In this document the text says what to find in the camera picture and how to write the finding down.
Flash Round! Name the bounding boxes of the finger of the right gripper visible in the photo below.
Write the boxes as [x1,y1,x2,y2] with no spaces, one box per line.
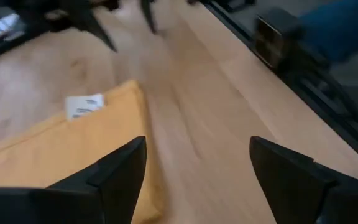
[68,6,118,53]
[140,0,158,34]

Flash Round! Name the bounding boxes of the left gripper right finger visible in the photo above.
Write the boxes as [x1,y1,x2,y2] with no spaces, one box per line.
[249,136,358,224]

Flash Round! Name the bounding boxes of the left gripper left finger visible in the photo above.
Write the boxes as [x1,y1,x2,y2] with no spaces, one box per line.
[0,136,147,224]

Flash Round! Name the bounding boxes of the orange waffle towel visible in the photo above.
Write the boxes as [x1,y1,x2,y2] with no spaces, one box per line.
[0,79,165,224]

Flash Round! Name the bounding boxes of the person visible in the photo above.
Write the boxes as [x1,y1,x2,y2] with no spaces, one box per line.
[300,0,358,63]

